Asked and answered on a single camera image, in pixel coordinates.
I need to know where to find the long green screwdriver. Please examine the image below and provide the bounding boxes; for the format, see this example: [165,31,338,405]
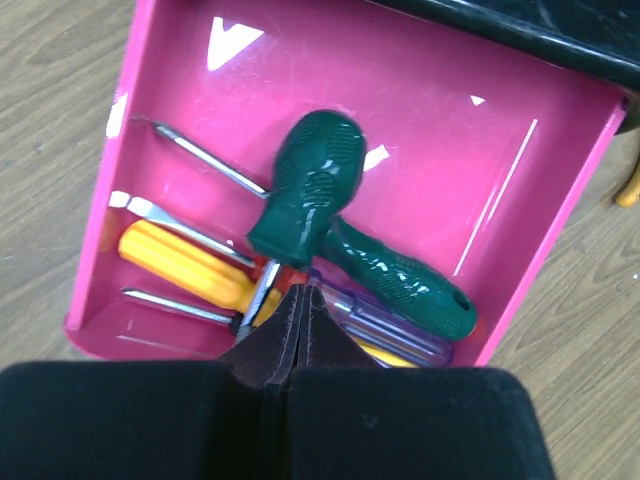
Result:
[318,216,478,341]

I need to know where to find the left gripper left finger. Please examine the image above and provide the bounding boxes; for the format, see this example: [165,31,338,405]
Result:
[1,286,305,479]

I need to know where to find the yellow needle nose pliers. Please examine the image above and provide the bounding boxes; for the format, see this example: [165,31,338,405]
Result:
[615,164,640,208]

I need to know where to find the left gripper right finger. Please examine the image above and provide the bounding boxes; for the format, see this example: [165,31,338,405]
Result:
[287,287,555,479]

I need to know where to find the pink top drawer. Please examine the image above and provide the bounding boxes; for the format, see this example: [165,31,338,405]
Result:
[64,1,625,366]

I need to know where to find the purple red screwdriver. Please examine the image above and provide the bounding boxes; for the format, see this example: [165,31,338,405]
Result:
[249,257,456,369]

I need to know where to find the black drawer cabinet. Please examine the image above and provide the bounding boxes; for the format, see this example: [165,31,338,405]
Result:
[379,0,639,133]

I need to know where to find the short green screwdriver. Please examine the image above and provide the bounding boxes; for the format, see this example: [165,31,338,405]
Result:
[139,110,366,268]

